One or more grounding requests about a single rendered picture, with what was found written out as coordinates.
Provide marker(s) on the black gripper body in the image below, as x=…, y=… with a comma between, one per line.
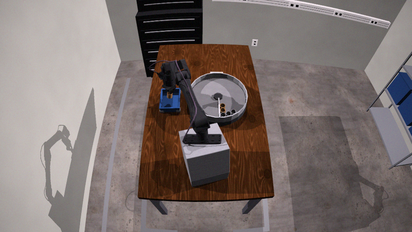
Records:
x=170, y=85

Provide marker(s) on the blue open tray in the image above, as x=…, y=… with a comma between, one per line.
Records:
x=169, y=105

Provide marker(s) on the white round turntable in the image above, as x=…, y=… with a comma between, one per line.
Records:
x=215, y=88

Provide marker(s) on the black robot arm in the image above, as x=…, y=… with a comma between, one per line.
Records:
x=169, y=71

